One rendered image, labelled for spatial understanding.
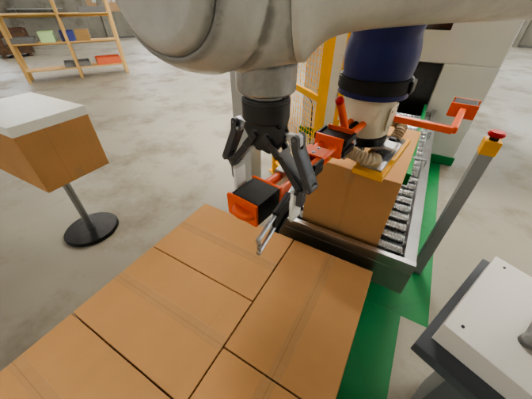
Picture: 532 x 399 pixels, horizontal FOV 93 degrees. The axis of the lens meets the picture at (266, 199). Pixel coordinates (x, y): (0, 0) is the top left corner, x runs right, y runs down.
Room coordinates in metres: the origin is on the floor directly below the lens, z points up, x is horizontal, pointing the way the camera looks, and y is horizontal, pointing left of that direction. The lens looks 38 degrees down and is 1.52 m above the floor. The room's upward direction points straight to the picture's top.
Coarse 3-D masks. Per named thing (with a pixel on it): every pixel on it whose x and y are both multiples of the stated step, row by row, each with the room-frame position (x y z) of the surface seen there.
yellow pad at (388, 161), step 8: (392, 136) 0.88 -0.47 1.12; (400, 144) 0.87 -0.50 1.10; (408, 144) 0.91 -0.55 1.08; (368, 152) 0.82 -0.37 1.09; (376, 152) 0.76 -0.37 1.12; (400, 152) 0.82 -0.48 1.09; (384, 160) 0.75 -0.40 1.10; (392, 160) 0.76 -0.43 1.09; (352, 168) 0.72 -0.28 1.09; (360, 168) 0.71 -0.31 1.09; (368, 168) 0.71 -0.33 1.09; (376, 168) 0.70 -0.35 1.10; (384, 168) 0.71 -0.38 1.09; (368, 176) 0.68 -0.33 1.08; (376, 176) 0.67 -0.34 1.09; (384, 176) 0.67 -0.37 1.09
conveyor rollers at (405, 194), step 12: (420, 144) 2.00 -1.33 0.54; (408, 180) 1.46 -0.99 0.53; (408, 192) 1.31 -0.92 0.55; (396, 204) 1.18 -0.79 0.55; (408, 204) 1.21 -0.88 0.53; (300, 216) 1.09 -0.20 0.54; (396, 216) 1.09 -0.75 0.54; (408, 216) 1.08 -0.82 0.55; (396, 228) 1.00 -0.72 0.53; (396, 240) 0.91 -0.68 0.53; (396, 252) 0.83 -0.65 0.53
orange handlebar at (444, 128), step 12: (348, 120) 0.81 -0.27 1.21; (396, 120) 0.84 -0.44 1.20; (408, 120) 0.82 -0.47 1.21; (420, 120) 0.80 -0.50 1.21; (456, 120) 0.80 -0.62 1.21; (444, 132) 0.76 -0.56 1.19; (456, 132) 0.75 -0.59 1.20; (312, 144) 0.63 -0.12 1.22; (324, 144) 0.65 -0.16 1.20; (312, 156) 0.61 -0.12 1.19; (324, 156) 0.56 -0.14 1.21; (276, 180) 0.47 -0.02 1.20; (288, 180) 0.46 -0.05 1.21; (240, 216) 0.35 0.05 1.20; (252, 216) 0.35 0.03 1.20
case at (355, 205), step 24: (336, 168) 0.97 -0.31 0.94; (312, 192) 1.02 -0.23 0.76; (336, 192) 0.95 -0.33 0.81; (360, 192) 0.90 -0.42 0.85; (384, 192) 0.85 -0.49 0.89; (312, 216) 1.01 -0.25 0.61; (336, 216) 0.94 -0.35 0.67; (360, 216) 0.88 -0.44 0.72; (384, 216) 0.83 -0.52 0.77; (360, 240) 0.87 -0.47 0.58
